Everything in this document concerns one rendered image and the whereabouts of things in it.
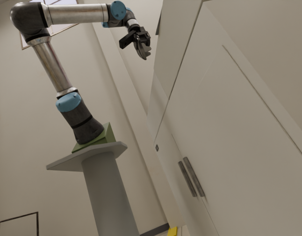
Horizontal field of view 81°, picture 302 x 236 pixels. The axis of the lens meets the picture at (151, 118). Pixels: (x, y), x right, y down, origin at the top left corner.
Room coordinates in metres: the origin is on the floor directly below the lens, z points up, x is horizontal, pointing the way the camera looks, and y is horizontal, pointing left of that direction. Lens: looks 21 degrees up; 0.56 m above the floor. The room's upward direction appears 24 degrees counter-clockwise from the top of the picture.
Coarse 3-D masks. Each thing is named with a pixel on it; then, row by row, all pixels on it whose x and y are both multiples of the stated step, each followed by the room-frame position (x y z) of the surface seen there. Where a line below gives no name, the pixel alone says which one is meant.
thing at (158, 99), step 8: (152, 80) 0.64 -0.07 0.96; (152, 88) 0.69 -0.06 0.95; (160, 88) 0.60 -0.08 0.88; (152, 96) 0.74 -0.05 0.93; (160, 96) 0.64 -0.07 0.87; (152, 104) 0.79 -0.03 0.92; (160, 104) 0.68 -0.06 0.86; (152, 112) 0.85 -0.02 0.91; (160, 112) 0.73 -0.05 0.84; (152, 120) 0.91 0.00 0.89; (160, 120) 0.78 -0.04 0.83; (152, 128) 0.99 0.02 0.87; (152, 136) 1.07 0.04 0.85
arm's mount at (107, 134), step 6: (108, 126) 0.87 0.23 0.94; (102, 132) 0.82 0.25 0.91; (108, 132) 0.84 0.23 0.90; (96, 138) 0.80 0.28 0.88; (102, 138) 0.78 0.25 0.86; (108, 138) 0.81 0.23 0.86; (114, 138) 0.90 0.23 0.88; (78, 144) 0.83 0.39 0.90; (84, 144) 0.80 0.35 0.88; (90, 144) 0.78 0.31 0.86; (96, 144) 0.78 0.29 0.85; (72, 150) 0.79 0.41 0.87; (78, 150) 0.79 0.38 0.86
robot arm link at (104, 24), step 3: (120, 21) 0.70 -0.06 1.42; (102, 24) 0.69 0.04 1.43; (105, 24) 0.68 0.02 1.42; (108, 24) 0.69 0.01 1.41; (111, 24) 0.68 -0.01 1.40; (114, 24) 0.68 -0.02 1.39; (117, 24) 0.71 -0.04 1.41; (120, 24) 0.72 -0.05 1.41; (105, 27) 0.70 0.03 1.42; (108, 27) 0.71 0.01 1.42; (111, 27) 0.72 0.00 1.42; (114, 27) 0.73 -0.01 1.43
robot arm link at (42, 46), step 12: (24, 36) 0.56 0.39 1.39; (36, 36) 0.56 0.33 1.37; (48, 36) 0.60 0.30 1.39; (36, 48) 0.60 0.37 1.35; (48, 48) 0.62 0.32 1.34; (48, 60) 0.65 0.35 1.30; (48, 72) 0.68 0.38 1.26; (60, 72) 0.70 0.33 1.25; (60, 84) 0.73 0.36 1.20; (60, 96) 0.75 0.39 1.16
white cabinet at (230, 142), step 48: (240, 0) 0.26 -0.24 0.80; (288, 0) 0.28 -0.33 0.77; (192, 48) 0.33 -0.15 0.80; (240, 48) 0.24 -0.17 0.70; (288, 48) 0.26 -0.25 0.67; (192, 96) 0.42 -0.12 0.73; (240, 96) 0.29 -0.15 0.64; (288, 96) 0.24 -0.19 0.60; (192, 144) 0.56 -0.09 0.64; (240, 144) 0.36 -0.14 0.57; (288, 144) 0.27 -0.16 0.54; (192, 192) 0.73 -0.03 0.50; (240, 192) 0.44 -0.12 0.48; (288, 192) 0.32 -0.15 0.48
